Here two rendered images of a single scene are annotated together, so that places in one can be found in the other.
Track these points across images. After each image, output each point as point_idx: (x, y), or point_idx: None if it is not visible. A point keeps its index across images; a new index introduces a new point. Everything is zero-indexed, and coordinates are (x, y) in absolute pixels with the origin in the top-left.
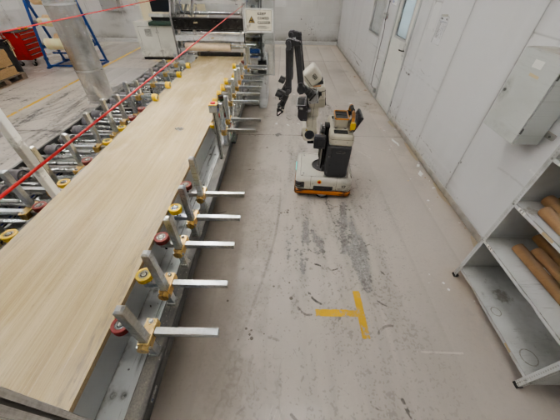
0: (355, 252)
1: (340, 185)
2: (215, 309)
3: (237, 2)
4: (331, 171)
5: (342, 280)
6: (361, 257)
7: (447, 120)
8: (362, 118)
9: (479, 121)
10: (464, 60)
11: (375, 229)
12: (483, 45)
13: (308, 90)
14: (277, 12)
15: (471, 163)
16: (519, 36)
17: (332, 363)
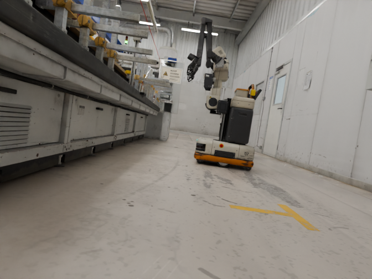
0: (270, 189)
1: (243, 151)
2: (81, 184)
3: (156, 65)
4: (233, 135)
5: (261, 197)
6: (279, 192)
7: (332, 125)
8: (260, 89)
9: (361, 107)
10: (332, 83)
11: (288, 185)
12: (343, 67)
13: (216, 55)
14: (179, 112)
15: (367, 140)
16: (367, 47)
17: (269, 238)
